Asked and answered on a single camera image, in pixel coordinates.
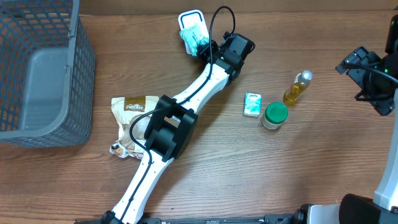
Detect teal snack bar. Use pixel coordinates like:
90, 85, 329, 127
180, 23, 209, 57

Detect teal Kleenex tissue pack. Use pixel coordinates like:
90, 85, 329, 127
243, 92, 262, 117

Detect yellow liquid bottle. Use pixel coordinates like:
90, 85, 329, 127
283, 70, 313, 105

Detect green lidded jar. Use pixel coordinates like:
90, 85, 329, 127
261, 102, 289, 130

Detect brown snack packet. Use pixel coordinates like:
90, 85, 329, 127
109, 96, 159, 159

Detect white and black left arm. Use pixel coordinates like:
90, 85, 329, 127
101, 34, 255, 224

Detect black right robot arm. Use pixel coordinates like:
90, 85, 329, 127
335, 14, 397, 224

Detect white barcode scanner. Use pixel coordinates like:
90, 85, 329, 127
178, 9, 209, 55

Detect dark grey mesh basket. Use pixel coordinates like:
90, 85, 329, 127
1, 0, 96, 147

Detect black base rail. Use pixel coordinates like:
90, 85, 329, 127
74, 203, 343, 224

